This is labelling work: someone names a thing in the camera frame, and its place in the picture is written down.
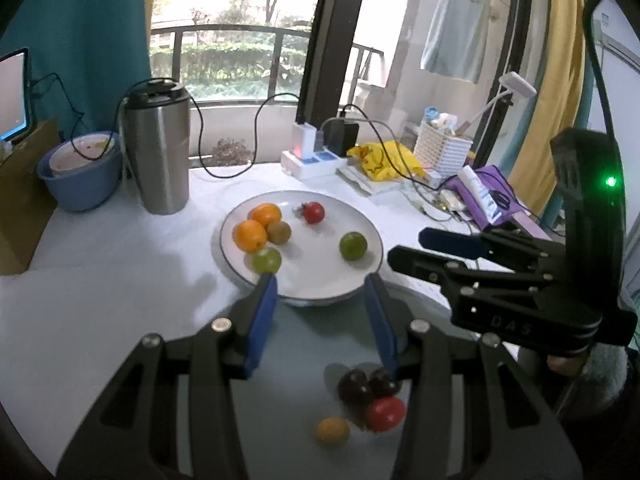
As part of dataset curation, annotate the white tube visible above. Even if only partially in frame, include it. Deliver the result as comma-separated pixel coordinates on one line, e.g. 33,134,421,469
458,166,501,224

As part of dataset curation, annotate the purple pouch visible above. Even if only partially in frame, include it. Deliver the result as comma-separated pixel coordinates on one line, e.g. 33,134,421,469
440,165,551,240

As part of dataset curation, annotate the white woven basket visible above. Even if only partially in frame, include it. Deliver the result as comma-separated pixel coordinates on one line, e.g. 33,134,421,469
413,122,472,178

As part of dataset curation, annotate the green lime right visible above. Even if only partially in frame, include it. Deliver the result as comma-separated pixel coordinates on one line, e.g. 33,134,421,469
338,232,368,261

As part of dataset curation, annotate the green lime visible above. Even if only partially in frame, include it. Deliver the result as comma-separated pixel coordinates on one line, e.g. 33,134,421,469
338,232,368,261
252,247,282,274

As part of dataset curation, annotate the red tomato on grey plate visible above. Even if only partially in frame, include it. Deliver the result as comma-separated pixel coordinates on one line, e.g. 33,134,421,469
364,396,407,432

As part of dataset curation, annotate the dark plum right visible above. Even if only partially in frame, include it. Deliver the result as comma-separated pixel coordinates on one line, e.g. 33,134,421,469
368,367,402,399

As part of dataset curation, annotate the dark plum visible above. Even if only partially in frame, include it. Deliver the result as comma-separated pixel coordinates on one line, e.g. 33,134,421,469
337,368,373,408
368,367,402,399

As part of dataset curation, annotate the white round plate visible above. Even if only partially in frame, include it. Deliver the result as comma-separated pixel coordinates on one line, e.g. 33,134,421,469
218,190,384,306

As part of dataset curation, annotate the grey-green round plate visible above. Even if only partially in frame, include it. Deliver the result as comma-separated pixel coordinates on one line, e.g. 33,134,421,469
231,296,402,479

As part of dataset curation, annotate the yellow plastic bag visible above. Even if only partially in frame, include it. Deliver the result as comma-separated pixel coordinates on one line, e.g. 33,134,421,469
346,141,425,182

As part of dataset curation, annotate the dark plum left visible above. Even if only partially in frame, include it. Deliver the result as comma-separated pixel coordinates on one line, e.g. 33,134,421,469
337,368,373,408

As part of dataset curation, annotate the yellow curtain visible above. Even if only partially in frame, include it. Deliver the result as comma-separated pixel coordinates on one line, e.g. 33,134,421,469
509,0,586,214

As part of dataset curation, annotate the small yellow orange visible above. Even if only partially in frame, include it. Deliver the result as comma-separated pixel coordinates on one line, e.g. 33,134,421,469
314,417,350,446

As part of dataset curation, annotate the white desk lamp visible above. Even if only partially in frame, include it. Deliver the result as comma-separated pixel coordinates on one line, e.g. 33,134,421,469
456,72,537,134

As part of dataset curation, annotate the red tomato on white plate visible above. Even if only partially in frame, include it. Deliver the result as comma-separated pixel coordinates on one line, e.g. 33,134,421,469
302,202,326,224

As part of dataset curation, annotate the green lime left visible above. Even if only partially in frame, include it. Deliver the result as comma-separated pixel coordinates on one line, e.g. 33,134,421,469
252,247,282,274

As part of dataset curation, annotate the white power strip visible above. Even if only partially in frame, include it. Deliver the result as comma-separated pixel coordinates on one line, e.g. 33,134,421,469
280,150,348,181

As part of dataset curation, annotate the orange at plate left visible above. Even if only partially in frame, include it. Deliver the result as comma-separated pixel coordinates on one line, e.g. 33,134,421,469
232,219,268,254

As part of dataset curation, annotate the orange at plate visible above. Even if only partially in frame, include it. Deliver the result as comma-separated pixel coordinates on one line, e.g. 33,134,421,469
232,219,268,254
247,203,282,226

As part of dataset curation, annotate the brown kiwi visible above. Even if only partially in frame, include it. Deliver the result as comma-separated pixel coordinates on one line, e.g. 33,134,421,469
266,220,292,245

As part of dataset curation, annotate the black power adapter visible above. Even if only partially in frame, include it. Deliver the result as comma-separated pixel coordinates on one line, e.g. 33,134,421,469
323,120,359,157

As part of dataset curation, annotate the light blue hanging towel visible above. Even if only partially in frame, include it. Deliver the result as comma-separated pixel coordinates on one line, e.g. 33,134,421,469
420,0,491,84

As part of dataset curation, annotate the orange at plate back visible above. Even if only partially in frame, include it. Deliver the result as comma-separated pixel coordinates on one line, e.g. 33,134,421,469
247,203,282,226

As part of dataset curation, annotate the white charger plug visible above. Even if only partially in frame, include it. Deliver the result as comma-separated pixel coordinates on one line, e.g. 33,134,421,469
292,122,317,159

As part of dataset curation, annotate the blue plastic basin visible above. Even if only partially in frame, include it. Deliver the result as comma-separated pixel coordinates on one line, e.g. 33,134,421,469
37,132,122,212

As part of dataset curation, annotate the cardboard box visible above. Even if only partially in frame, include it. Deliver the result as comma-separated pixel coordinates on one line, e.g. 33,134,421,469
0,119,60,275

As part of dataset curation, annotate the white bowl in basin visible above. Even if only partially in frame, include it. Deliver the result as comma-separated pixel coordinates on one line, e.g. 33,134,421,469
49,132,115,174

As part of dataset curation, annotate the stainless steel tumbler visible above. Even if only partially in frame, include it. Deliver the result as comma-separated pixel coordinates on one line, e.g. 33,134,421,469
120,78,191,216

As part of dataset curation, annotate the monitor screen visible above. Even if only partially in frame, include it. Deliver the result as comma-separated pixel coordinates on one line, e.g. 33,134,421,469
0,48,32,142

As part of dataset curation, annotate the teal curtain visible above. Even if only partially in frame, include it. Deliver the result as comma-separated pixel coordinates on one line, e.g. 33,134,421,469
1,0,151,133

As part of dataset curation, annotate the black cable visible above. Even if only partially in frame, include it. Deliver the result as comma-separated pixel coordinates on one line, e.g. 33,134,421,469
186,91,302,180

